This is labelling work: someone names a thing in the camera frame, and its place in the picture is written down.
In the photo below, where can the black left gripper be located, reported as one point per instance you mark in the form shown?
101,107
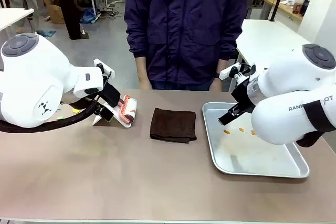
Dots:
110,95

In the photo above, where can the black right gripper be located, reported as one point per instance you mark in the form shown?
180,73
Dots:
242,98

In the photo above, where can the pink and white lint roller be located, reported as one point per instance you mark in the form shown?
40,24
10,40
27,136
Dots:
128,108

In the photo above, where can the dark brown cloth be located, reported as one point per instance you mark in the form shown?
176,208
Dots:
173,125

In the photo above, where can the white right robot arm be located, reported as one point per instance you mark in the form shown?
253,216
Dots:
283,98

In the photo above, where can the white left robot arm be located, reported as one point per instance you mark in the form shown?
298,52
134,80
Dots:
31,77

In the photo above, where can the person's left forearm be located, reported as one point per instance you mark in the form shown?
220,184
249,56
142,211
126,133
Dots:
222,65

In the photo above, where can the person's right forearm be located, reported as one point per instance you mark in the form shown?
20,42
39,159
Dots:
140,66

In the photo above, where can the person's left hand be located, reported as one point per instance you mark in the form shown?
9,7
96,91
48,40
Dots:
215,85

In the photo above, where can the person's right hand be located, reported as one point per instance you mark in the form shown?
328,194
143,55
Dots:
144,83

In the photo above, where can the white folded stand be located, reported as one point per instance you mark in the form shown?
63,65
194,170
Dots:
119,120

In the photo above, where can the yellow paper scrap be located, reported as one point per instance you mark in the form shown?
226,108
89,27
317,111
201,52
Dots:
76,110

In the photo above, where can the black wristwatch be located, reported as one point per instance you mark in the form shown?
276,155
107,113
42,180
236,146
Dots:
217,75

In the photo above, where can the silver metal tray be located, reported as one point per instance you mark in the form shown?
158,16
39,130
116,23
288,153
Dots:
249,158

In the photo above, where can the large white table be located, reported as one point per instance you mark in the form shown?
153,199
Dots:
267,40

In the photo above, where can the blue plastic bag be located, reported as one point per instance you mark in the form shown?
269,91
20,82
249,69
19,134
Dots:
88,16

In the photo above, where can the teal cloth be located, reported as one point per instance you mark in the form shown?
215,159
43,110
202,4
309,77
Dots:
46,33

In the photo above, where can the person in purple jacket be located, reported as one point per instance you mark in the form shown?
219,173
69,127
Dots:
183,24

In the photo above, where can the cardboard box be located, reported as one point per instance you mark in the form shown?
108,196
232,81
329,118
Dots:
56,12

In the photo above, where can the person in red shirt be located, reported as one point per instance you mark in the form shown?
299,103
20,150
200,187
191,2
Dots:
67,3

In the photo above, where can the wooden counter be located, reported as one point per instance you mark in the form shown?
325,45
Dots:
286,10

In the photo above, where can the small white table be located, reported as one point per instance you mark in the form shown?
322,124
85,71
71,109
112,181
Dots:
13,15

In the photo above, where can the dark bottle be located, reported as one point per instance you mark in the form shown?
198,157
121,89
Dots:
304,6

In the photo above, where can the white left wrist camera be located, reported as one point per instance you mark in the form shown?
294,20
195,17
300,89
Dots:
106,70

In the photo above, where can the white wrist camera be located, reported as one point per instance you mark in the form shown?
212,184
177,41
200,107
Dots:
106,70
227,72

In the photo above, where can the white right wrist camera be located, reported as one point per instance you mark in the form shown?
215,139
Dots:
227,72

